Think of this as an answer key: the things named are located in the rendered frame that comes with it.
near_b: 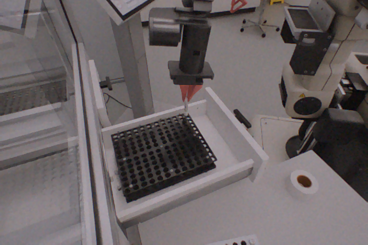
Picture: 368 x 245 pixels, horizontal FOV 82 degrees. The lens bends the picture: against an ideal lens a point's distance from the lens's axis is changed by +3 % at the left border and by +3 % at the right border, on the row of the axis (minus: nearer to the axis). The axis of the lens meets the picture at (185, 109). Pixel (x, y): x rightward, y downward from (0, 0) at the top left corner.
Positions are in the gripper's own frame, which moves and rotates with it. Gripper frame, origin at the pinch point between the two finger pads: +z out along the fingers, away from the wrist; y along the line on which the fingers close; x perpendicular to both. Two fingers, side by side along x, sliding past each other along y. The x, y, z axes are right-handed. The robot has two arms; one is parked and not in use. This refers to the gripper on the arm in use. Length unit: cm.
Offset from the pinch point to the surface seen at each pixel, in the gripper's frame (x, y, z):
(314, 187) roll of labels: -21.1, 32.3, 13.6
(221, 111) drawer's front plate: -1.2, 10.6, 3.9
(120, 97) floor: 127, -30, 99
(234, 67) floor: 159, 97, 82
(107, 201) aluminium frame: -25.2, -17.2, 1.1
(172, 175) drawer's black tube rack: -17.4, -5.0, 8.3
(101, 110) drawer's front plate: 4.8, -22.4, 8.0
